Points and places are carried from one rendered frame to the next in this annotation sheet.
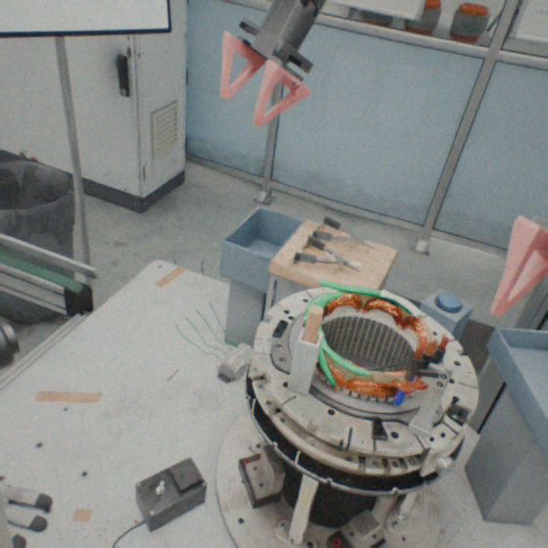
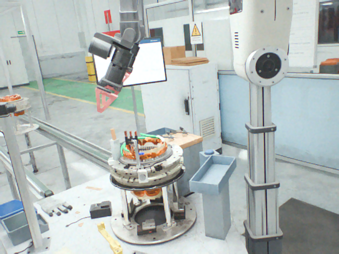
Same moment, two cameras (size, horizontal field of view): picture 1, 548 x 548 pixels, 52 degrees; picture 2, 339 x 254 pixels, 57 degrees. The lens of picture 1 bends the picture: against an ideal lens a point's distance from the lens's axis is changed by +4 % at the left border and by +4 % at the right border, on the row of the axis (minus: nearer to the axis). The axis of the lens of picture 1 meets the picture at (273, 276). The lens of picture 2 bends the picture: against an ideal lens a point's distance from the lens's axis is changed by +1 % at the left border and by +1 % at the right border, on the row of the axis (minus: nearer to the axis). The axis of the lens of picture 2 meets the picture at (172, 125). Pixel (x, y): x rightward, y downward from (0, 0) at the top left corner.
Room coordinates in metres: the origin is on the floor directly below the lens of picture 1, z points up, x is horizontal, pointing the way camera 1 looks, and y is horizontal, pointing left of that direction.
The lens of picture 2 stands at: (-0.37, -0.95, 1.58)
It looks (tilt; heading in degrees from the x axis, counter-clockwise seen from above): 17 degrees down; 34
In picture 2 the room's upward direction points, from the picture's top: 6 degrees counter-clockwise
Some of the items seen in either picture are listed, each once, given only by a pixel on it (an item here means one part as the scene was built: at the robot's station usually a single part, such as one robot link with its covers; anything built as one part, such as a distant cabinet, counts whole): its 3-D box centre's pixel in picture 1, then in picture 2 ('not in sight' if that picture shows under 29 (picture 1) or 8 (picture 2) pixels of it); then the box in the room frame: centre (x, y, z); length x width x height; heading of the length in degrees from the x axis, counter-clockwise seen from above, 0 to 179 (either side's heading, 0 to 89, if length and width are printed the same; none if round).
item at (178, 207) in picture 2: not in sight; (178, 204); (0.64, -0.25, 0.85); 0.06 x 0.04 x 0.05; 31
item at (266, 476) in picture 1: (264, 471); (127, 204); (0.54, -0.04, 0.85); 0.06 x 0.04 x 0.05; 27
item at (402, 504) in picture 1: (414, 478); (166, 204); (0.53, -0.26, 0.91); 0.02 x 0.02 x 0.21
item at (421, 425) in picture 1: (432, 398); (137, 153); (0.46, -0.21, 1.15); 0.03 x 0.02 x 0.12; 67
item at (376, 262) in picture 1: (335, 260); (176, 140); (0.88, -0.11, 1.05); 0.20 x 0.19 x 0.02; 70
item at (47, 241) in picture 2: not in sight; (39, 245); (0.22, 0.19, 0.78); 0.09 x 0.09 x 0.01; 48
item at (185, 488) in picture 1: (171, 490); (101, 209); (0.50, 0.11, 0.81); 0.10 x 0.06 x 0.06; 130
